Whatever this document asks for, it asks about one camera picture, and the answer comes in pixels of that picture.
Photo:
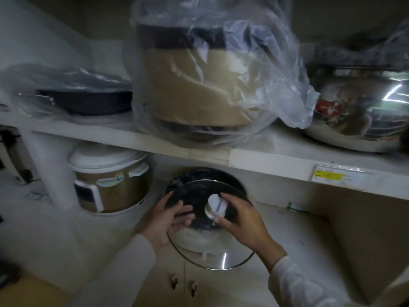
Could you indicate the white shelf support post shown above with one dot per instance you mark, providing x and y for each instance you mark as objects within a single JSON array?
[{"x": 52, "y": 169}]

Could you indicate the person's left hand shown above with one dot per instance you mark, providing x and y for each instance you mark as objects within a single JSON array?
[{"x": 159, "y": 222}]

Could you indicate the person's left fingers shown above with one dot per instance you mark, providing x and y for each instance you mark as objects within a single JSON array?
[{"x": 183, "y": 210}]

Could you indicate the glass lid with white knob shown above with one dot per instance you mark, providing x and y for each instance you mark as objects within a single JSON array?
[{"x": 207, "y": 242}]

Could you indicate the black cooking pot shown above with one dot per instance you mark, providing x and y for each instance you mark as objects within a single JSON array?
[{"x": 204, "y": 175}]

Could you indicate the gold rice cooker white lid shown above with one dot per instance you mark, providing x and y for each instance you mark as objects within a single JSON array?
[{"x": 110, "y": 185}]

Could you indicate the shiny stainless steel pot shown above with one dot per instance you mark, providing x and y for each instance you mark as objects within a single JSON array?
[{"x": 364, "y": 108}]

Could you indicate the person's right thumb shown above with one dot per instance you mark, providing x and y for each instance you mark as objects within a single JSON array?
[{"x": 222, "y": 221}]

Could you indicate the person's left forearm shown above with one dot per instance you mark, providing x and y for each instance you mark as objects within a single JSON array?
[{"x": 121, "y": 274}]

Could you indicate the large gold black cooker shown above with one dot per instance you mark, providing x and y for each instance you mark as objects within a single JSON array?
[{"x": 204, "y": 89}]

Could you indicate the white shelf board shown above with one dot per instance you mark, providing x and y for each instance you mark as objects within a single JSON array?
[{"x": 262, "y": 159}]

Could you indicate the person's right forearm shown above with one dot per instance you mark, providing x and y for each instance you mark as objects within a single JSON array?
[{"x": 297, "y": 287}]

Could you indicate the small green object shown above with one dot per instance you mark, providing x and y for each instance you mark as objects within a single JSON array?
[{"x": 294, "y": 207}]

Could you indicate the person's right hand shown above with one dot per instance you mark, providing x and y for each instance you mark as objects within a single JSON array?
[{"x": 251, "y": 225}]

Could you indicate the yellow white shelf label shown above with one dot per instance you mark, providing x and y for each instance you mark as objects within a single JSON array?
[{"x": 340, "y": 177}]

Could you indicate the metal cabinet door knob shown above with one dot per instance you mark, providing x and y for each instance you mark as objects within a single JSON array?
[
  {"x": 192, "y": 288},
  {"x": 174, "y": 281}
]

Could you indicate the clear plastic bag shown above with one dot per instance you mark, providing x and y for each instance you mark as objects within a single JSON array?
[
  {"x": 28, "y": 83},
  {"x": 287, "y": 92}
]

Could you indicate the black frying pan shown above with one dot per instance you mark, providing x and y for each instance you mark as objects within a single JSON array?
[{"x": 92, "y": 100}]

